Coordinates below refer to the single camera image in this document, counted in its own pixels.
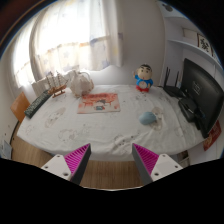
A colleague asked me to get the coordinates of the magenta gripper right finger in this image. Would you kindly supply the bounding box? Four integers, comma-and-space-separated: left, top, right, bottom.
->
132, 143, 182, 185

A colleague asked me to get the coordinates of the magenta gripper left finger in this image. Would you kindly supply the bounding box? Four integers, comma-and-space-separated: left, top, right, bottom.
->
42, 144, 91, 185

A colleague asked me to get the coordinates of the light blue computer mouse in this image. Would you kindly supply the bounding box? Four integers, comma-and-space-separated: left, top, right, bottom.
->
139, 112, 156, 125

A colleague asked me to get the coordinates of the red patterned mouse pad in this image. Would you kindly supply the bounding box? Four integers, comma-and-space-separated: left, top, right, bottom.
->
77, 93, 120, 114

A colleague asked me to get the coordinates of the white patterned tablecloth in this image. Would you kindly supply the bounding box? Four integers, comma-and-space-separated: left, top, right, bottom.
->
17, 85, 203, 161

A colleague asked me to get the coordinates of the red paper decoration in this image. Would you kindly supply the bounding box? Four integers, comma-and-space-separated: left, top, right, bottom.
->
203, 121, 222, 151

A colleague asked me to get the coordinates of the black box near monitor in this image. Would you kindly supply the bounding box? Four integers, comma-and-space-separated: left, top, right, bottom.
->
178, 98, 198, 122

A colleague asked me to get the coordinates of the dark keyboard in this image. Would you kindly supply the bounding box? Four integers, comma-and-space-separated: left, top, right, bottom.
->
24, 90, 51, 119

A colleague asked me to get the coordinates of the black wifi router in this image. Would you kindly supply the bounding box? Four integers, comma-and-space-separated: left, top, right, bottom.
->
163, 68, 184, 98

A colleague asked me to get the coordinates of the wooden chair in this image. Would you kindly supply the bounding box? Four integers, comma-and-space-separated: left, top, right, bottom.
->
9, 91, 31, 153

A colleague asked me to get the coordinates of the wooden model sailing ship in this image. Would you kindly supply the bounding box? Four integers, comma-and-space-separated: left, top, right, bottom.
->
46, 72, 68, 98

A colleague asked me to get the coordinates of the cartoon boy figurine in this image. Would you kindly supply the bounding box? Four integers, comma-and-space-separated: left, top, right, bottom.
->
133, 64, 153, 92

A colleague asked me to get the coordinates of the black computer monitor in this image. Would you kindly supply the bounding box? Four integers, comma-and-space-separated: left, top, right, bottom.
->
181, 59, 224, 138

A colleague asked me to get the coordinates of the sheer white curtain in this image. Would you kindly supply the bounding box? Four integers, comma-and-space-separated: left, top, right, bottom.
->
12, 0, 123, 87

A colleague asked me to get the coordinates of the framed calligraphy picture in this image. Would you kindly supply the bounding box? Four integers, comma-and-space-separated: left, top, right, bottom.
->
197, 34, 213, 55

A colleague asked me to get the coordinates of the white wall shelf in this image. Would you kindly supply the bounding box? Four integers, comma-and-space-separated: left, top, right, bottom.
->
168, 39, 223, 71

